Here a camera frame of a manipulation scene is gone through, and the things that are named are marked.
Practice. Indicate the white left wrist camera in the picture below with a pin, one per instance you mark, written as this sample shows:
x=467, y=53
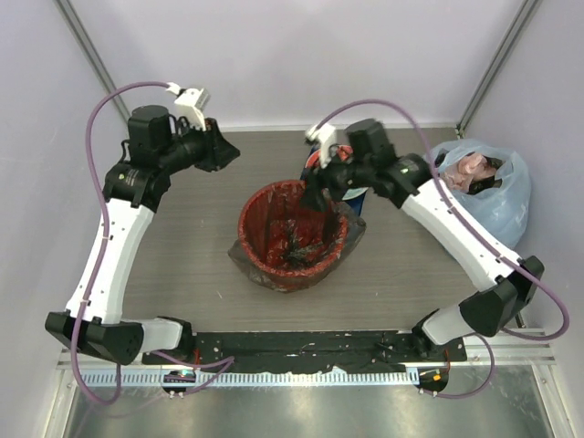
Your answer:
x=190, y=103

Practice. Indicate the white slotted cable duct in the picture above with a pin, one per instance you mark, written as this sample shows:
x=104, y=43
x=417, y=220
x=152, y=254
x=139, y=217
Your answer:
x=336, y=377

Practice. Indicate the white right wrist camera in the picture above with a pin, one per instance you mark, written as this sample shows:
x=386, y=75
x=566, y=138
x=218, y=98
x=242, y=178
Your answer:
x=321, y=139

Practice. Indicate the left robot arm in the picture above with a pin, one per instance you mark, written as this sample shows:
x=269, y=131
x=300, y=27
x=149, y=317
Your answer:
x=159, y=145

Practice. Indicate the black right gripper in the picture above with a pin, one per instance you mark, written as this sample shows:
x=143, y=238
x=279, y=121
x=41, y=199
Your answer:
x=317, y=180

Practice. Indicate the blue plastic trash bag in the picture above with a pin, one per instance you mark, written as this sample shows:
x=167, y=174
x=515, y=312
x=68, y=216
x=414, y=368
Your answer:
x=502, y=209

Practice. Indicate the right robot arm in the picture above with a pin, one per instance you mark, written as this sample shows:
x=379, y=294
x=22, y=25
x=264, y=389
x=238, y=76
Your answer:
x=503, y=280

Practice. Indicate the aluminium frame rail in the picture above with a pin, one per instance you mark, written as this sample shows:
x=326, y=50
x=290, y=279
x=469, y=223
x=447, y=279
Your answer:
x=503, y=349

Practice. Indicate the red patterned plate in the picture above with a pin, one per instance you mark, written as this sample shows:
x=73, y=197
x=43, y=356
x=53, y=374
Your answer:
x=315, y=159

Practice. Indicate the red mesh trash bin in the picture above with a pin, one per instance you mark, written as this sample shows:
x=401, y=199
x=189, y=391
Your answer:
x=292, y=237

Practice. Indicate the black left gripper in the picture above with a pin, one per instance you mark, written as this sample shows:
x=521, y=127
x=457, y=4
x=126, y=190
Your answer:
x=218, y=151

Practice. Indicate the blue place mat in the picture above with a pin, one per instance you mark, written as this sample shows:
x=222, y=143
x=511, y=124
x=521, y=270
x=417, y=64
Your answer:
x=358, y=203

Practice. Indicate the pink crumpled trash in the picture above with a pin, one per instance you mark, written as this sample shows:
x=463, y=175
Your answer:
x=472, y=174

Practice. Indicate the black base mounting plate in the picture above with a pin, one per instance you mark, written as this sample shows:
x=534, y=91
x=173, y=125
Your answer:
x=309, y=352

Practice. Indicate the black plastic trash bag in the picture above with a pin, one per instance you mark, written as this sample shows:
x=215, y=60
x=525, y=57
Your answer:
x=296, y=246

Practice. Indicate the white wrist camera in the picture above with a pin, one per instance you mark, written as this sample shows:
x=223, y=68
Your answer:
x=321, y=139
x=190, y=103

